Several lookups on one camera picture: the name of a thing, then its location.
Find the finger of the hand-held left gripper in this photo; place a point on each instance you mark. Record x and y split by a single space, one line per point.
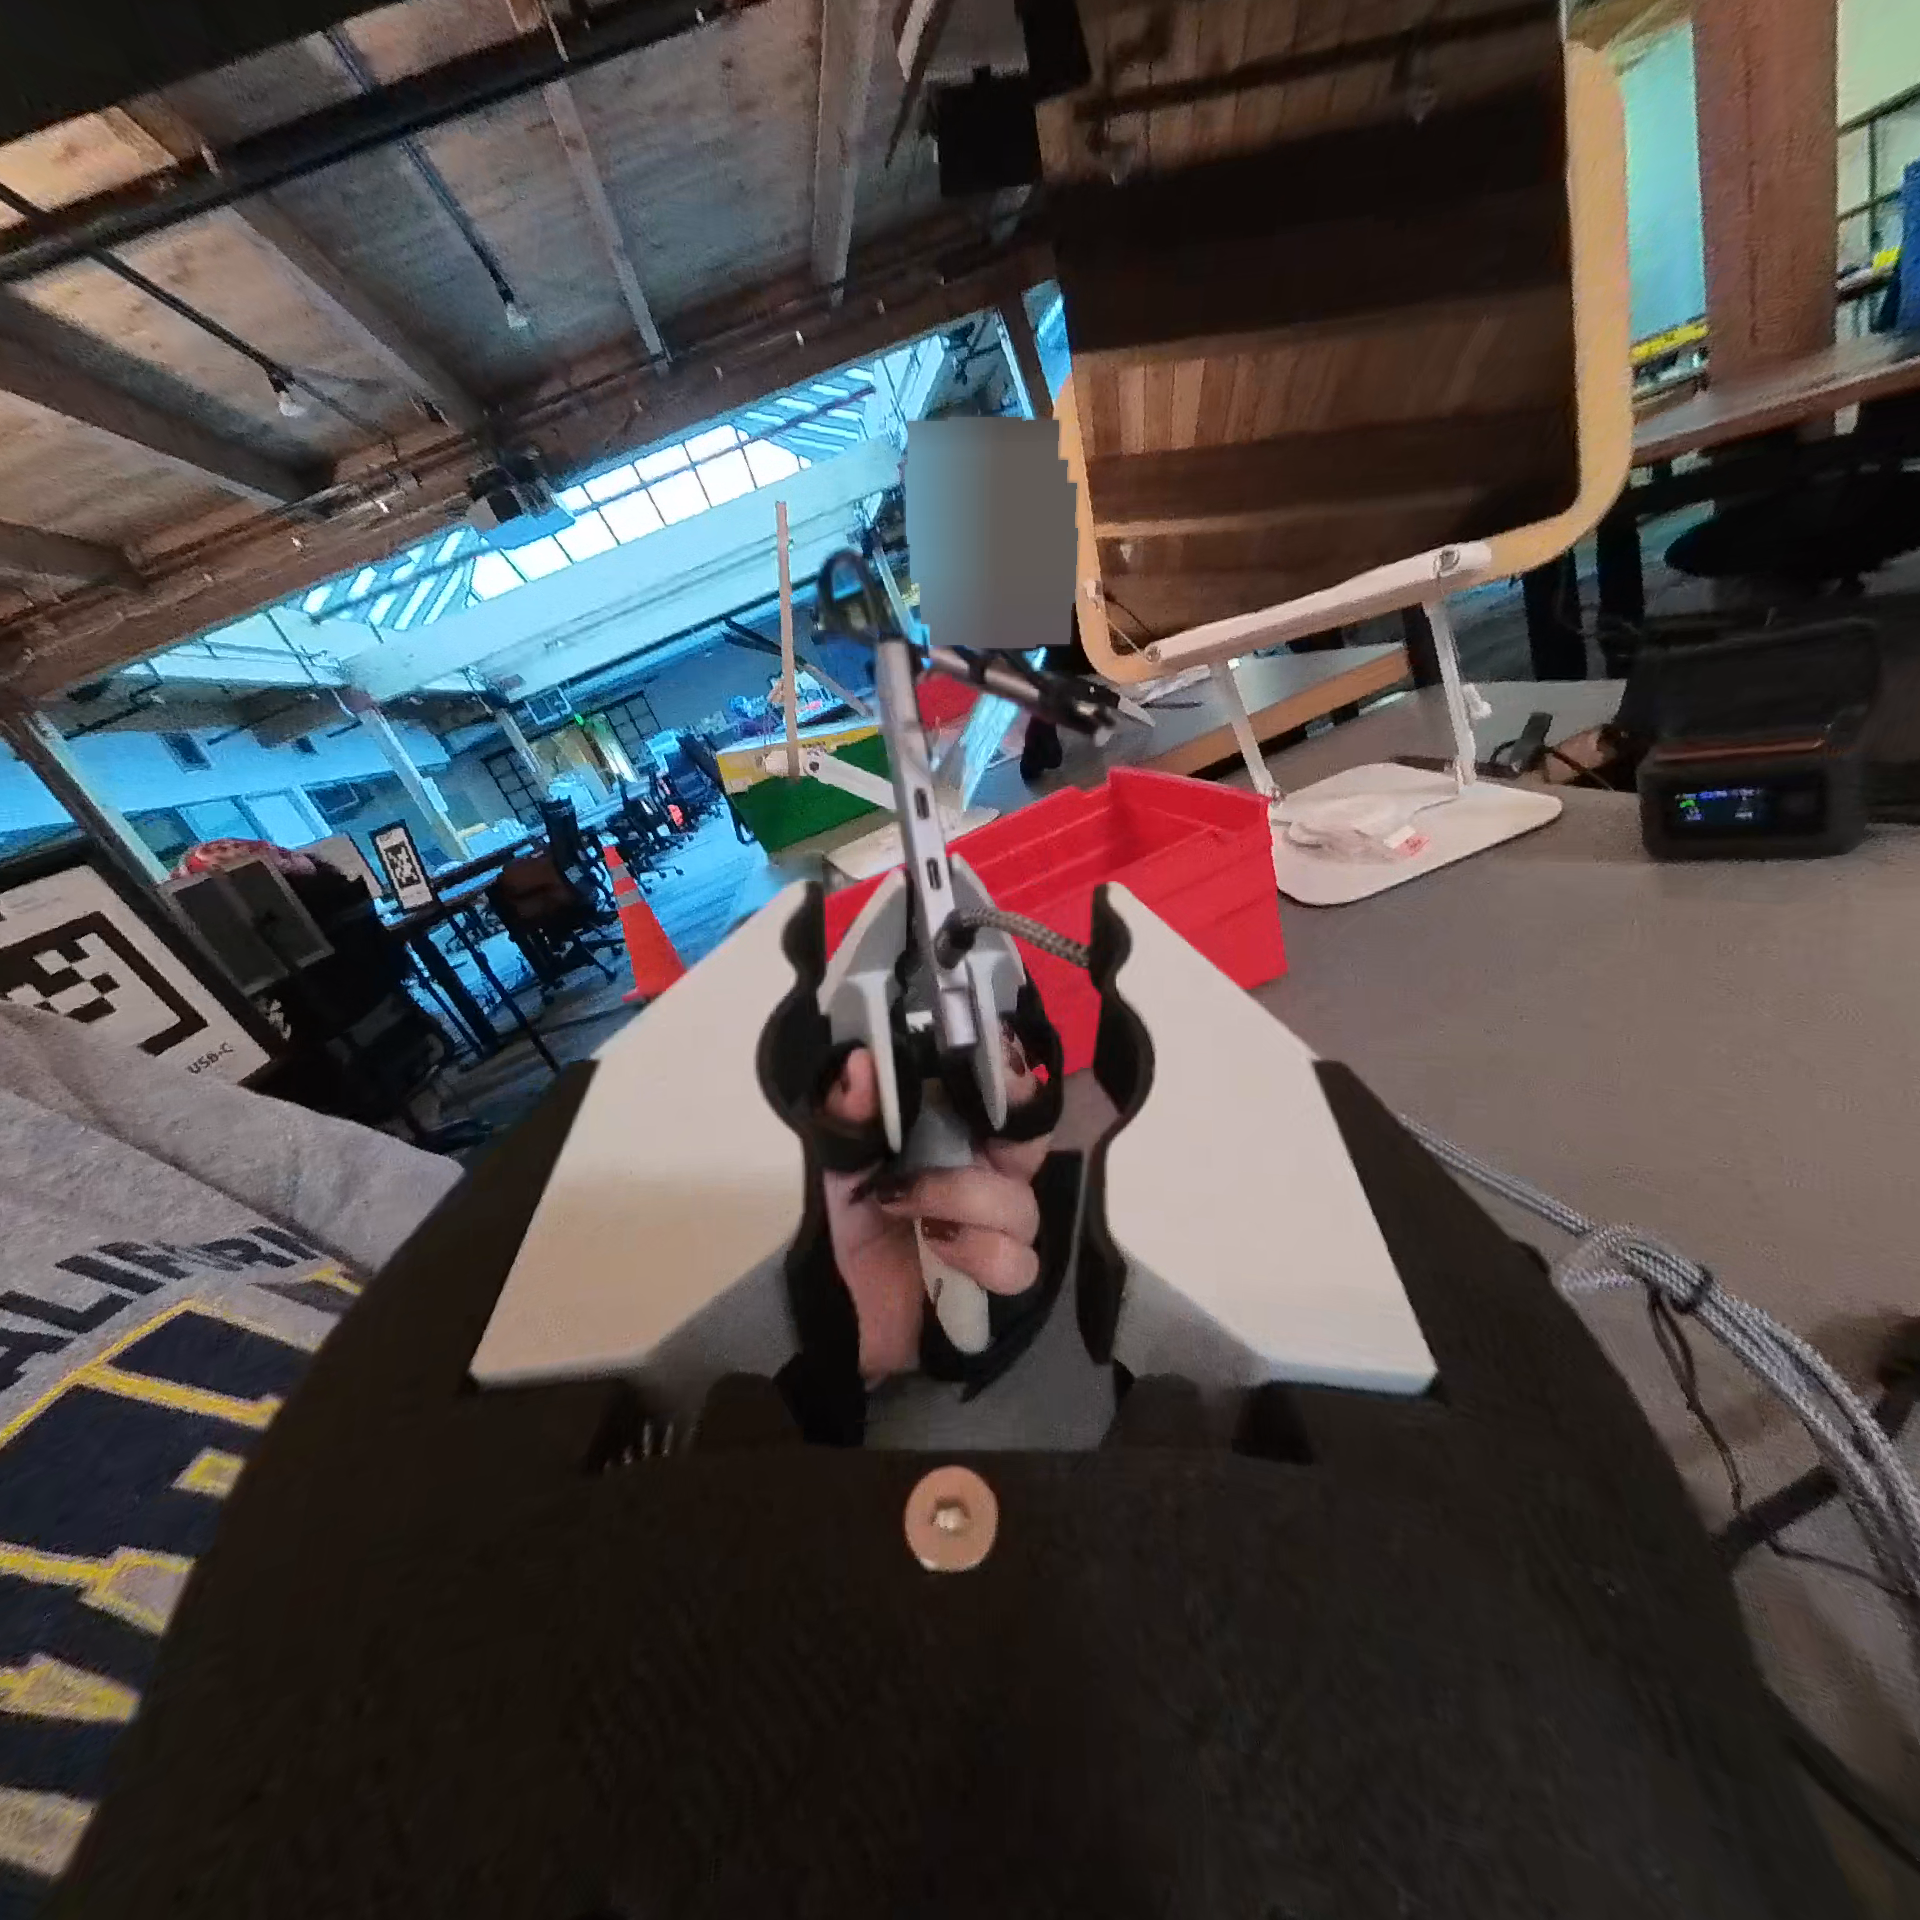
998 1020
863 974

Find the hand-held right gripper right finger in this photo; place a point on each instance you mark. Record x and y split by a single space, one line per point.
1244 1184

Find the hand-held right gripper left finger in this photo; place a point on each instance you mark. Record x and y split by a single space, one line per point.
675 1200

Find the silver usb hub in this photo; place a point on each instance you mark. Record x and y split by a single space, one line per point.
922 810

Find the person's left hand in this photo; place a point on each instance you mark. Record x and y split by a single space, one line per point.
884 1260

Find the green box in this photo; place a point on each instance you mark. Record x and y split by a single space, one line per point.
803 810

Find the orange traffic cone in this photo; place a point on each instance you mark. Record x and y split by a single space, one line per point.
644 938

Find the red plastic bin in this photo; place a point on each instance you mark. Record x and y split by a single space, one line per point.
1185 885

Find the small printed tag board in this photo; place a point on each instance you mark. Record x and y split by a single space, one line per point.
402 866

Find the grey printed sweatshirt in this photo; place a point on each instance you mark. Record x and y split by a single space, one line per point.
134 1351

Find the large printed tag board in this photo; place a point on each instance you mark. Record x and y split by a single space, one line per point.
90 974

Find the black power station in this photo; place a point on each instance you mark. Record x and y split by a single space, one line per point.
1748 795

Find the black office chair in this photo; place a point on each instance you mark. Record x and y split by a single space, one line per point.
1785 533

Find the wooden desk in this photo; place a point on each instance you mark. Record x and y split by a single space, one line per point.
1771 391

